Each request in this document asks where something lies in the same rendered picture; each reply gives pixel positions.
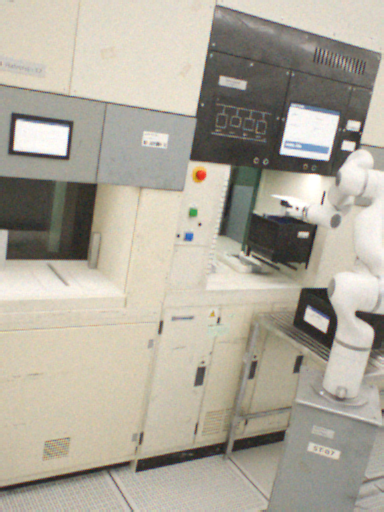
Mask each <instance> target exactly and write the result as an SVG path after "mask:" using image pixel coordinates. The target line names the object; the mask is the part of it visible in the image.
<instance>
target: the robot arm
mask: <svg viewBox="0 0 384 512"><path fill-rule="evenodd" d="M373 166H374V160H373V157H372V156H371V153H369V152H368V151H366V150H363V149H360V150H356V151H354V152H352V153H351V155H350V156H349V157H348V158H347V160H346V161H345V163H344V165H343V166H342V167H341V168H340V170H339V171H338V174H337V176H335V179H334V180H333V182H332V184H331V185H330V187H329V189H328V192H327V200H328V201H329V203H330V204H328V205H321V204H317V203H314V202H310V203H306V202H298V201H283V200H281V201H280V205H282V206H286V207H289V209H287V212H290V213H293V214H296V215H300V216H303V217H304V218H305V219H306V220H307V221H310V222H312V223H315V224H319V226H321V227H324V228H326V229H329V230H337V229H338V228H339V227H340V226H341V223H342V218H343V217H344V216H346V215H347V214H348V212H349V211H350V210H351V208H352V205H354V199H352V197H351V196H355V197H360V198H366V199H369V200H371V201H372V205H371V206H368V208H367V209H365V210H363V211H362V212H360V213H359V214H358V215H357V217H356V218H355V221H354V227H353V244H354V249H355V252H356V254H357V256H358V258H359V259H360V261H361V262H362V263H363V264H364V265H365V266H366V267H367V269H368V270H370V272H371V274H372V275H368V274H361V273H355V272H340V273H337V274H336V275H333V276H332V279H331V280H330V282H329V283H328V288H327V292H328V297H329V300H330V302H331V304H332V306H333V308H334V311H336V314H337V317H338V327H337V332H336V336H335V340H333V344H332V349H331V352H330V356H329V360H328V364H327V368H326V372H325V376H324V375H321V376H319V377H315V378H314V379H313V380H312V382H311V387H312V390H313V391H314V392H315V393H316V394H318V395H319V396H321V397H322V398H324V400H326V401H328V402H330V403H334V404H336V405H340V406H344V407H361V406H364V405H365V404H366V402H368V395H366V393H365V392H364V391H363V390H362V389H361V388H360V385H361V380H362V377H363V373H364V370H365V366H366V362H367V358H369V355H370V351H371V348H372V343H373V339H374V331H373V328H372V327H371V326H370V325H369V324H367V323H365V322H363V321H362V320H360V319H359V318H357V317H356V316H355V312H356V310H360V311H366V312H374V314H380V315H384V242H383V238H384V171H379V170H374V169H373ZM288 203H289V204H288Z"/></svg>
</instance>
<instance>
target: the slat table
mask: <svg viewBox="0 0 384 512"><path fill-rule="evenodd" d="M295 311H296V310H290V311H271V312H254V313H253V318H252V324H251V328H250V334H248V338H247V343H246V347H245V352H246V353H247V354H248V355H247V360H246V363H245V362H244V361H243V362H242V367H241V372H240V376H239V381H238V386H237V391H236V395H235V400H234V405H233V410H232V414H230V420H229V424H228V430H227V434H226V440H225V443H224V448H223V452H224V453H225V455H224V456H223V459H224V460H228V456H227V454H230V453H232V448H233V444H234V439H235V435H236V430H237V425H238V421H243V420H250V419H255V418H261V416H267V415H273V414H278V413H285V412H290V411H292V407H293V406H290V407H284V408H277V409H272V410H266V411H260V412H253V413H247V414H241V415H240V411H241V407H242V402H243V397H244V392H245V388H246V384H247V378H249V374H250V369H251V364H252V360H253V355H254V351H255V345H256V341H257V337H258V332H259V327H260V324H261V325H262V326H264V327H265V328H267V329H269V330H270V332H272V333H273V334H275V335H276V336H278V337H279V338H280V339H282V340H284V341H286V342H287V343H289V344H290V345H292V346H293V347H295V349H296V350H297V351H299V352H301V353H303V354H304V355H306V356H307V357H309V358H310V359H311V360H313V361H314V362H316V363H318V364H320V366H321V367H323V368H324V369H325V370H326V368H327V364H328V360H329V355H330V352H331V351H330V350H328V349H327V347H325V346H324V345H322V344H321V343H319V342H318V341H315V340H314V339H312V338H311V337H309V336H308V335H306V334H305V333H303V332H302V330H299V329H298V328H296V327H295V326H293V320H294V316H295ZM286 319H287V320H286ZM276 320H277V321H276ZM272 321H273V322H272ZM284 321H285V322H284ZM289 321H290V322H289ZM279 322H280V323H279ZM291 322H292V323H291ZM275 323H276V324H275ZM287 323H288V324H287ZM282 324H284V325H282ZM278 325H279V326H278ZM292 330H293V332H292ZM298 330H299V332H301V333H299V332H298ZM288 332H289V333H288ZM294 332H295V333H296V334H295V333H294ZM302 333H303V334H302ZM291 334H292V335H291ZM297 334H298V335H299V336H298V335H297ZM305 335H306V336H305ZM294 336H295V337H294ZM301 336H302V337H301ZM308 337H309V338H308ZM297 338H298V339H297ZM304 338H305V339H304ZM311 339H312V340H311ZM301 340H302V341H301ZM307 340H308V341H307ZM314 341H315V342H314ZM383 341H384V340H383ZM383 341H382V344H381V349H376V350H377V351H376V350H371V351H370V355H369V358H367V359H369V360H367V363H366V367H365V370H366V371H365V370H364V373H363V377H362V380H361V381H363V383H369V381H374V382H375V380H381V379H384V362H383V361H384V352H383V351H384V349H383V348H384V342H383ZM304 342H305V343H304ZM310 342H311V343H310ZM316 342H318V343H319V344H318V343H316ZM307 344H308V345H307ZM313 344H314V345H313ZM320 344H321V345H320ZM310 346H311V347H310ZM316 346H318V347H316ZM323 346H324V347H323ZM312 347H313V349H314V350H313V349H312ZM320 349H321V350H320ZM326 349H327V350H326ZM315 350H316V351H318V352H316V351H315ZM323 351H324V352H323ZM329 351H330V352H329ZM372 351H373V352H372ZM319 352H320V353H321V354H320V353H319ZM325 352H326V353H327V354H326V353H325ZM322 354H323V355H324V356H323V355H322ZM328 354H329V355H328ZM325 356H326V357H327V358H326V357H325ZM382 357H383V358H382ZM378 358H379V359H378ZM374 359H375V360H374ZM380 359H381V360H380ZM370 360H371V361H370ZM373 362H374V363H373ZM379 362H380V363H379ZM369 363H370V365H369ZM375 363H376V365H375ZM382 365H383V366H382ZM372 366H373V367H372ZM378 366H379V367H378ZM369 368H370V369H369ZM375 368H376V369H375ZM381 368H382V369H381ZM371 369H372V370H373V371H372V370H371ZM377 369H378V370H377ZM380 482H382V483H384V475H381V476H378V477H374V478H371V479H367V480H363V481H362V485H361V488H360V489H362V488H367V487H370V486H373V485H376V484H380Z"/></svg>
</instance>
